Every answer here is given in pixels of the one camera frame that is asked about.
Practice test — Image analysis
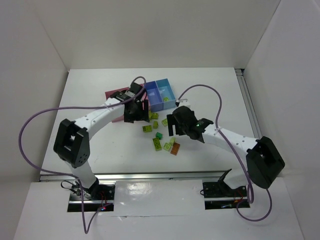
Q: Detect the purple-blue bin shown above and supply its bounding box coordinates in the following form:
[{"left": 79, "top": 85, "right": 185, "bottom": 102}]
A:
[{"left": 144, "top": 81, "right": 164, "bottom": 112}]

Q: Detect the large pink bin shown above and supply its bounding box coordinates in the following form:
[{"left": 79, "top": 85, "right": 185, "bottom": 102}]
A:
[{"left": 104, "top": 87, "right": 129, "bottom": 123}]

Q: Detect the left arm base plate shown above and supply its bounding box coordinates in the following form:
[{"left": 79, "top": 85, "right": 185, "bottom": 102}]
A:
[{"left": 60, "top": 181, "right": 116, "bottom": 213}]

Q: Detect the pale green long lego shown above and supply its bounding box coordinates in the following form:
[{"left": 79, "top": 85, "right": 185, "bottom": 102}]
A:
[{"left": 152, "top": 137, "right": 162, "bottom": 151}]

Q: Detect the yellow-green small lego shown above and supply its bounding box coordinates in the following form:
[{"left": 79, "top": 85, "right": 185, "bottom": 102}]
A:
[{"left": 151, "top": 112, "right": 159, "bottom": 120}]

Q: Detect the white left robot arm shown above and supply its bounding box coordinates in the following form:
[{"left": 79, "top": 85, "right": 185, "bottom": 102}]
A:
[{"left": 53, "top": 82, "right": 155, "bottom": 198}]

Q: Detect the aluminium front rail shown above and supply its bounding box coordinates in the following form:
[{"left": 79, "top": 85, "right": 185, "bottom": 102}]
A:
[{"left": 38, "top": 170, "right": 232, "bottom": 182}]

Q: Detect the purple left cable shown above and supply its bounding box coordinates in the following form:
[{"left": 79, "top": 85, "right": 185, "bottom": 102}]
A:
[{"left": 18, "top": 76, "right": 147, "bottom": 234}]

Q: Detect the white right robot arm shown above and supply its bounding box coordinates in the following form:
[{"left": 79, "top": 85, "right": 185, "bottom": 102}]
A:
[{"left": 167, "top": 106, "right": 285, "bottom": 189}]

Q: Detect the purple cable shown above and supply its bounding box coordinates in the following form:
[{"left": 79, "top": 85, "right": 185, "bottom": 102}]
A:
[
  {"left": 18, "top": 76, "right": 147, "bottom": 234},
  {"left": 176, "top": 85, "right": 273, "bottom": 222}
]

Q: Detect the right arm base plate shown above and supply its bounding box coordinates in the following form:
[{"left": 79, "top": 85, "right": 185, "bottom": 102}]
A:
[{"left": 199, "top": 181, "right": 250, "bottom": 210}]

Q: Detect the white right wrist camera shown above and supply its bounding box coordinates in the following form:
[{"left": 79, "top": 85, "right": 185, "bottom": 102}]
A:
[{"left": 175, "top": 99, "right": 191, "bottom": 108}]

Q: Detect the orange lego plate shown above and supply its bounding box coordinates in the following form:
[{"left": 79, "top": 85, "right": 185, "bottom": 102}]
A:
[{"left": 170, "top": 142, "right": 181, "bottom": 156}]

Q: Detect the pale green square lego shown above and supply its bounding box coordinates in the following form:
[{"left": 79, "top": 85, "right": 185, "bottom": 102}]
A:
[{"left": 163, "top": 142, "right": 172, "bottom": 152}]

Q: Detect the pale green small lego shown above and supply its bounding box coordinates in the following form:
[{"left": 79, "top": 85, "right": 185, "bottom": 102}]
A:
[{"left": 169, "top": 137, "right": 176, "bottom": 145}]

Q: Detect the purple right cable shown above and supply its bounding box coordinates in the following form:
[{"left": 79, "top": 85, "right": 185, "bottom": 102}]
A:
[{"left": 176, "top": 85, "right": 273, "bottom": 222}]

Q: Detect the aluminium side rail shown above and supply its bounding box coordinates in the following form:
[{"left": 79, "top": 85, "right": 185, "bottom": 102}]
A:
[{"left": 234, "top": 68, "right": 263, "bottom": 139}]

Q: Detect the dark green lego brick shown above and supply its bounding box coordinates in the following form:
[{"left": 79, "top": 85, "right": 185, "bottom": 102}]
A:
[{"left": 155, "top": 132, "right": 163, "bottom": 140}]

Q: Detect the light blue bin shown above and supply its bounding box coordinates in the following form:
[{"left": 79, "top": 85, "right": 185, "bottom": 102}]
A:
[{"left": 155, "top": 78, "right": 176, "bottom": 110}]

